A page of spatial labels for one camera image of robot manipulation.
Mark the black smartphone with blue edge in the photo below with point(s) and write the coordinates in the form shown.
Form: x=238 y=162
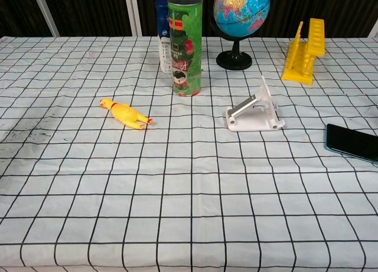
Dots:
x=351 y=142

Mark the white folding phone stand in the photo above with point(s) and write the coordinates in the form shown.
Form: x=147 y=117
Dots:
x=254 y=123

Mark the globe with black stand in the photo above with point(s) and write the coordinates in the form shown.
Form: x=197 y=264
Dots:
x=242 y=9

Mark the black grid white tablecloth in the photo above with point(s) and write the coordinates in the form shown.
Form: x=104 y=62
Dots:
x=183 y=180

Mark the yellow rubber chicken toy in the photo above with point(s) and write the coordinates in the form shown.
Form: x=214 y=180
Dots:
x=124 y=112

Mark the green chips can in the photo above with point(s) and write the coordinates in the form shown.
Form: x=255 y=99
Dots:
x=186 y=47

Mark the blue white bottle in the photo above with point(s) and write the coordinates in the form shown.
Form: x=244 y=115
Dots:
x=162 y=33

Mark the yellow test tube rack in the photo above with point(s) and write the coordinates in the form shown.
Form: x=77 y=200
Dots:
x=298 y=65

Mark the white frame post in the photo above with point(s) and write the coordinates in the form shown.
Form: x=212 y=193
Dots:
x=45 y=12
x=133 y=12
x=374 y=30

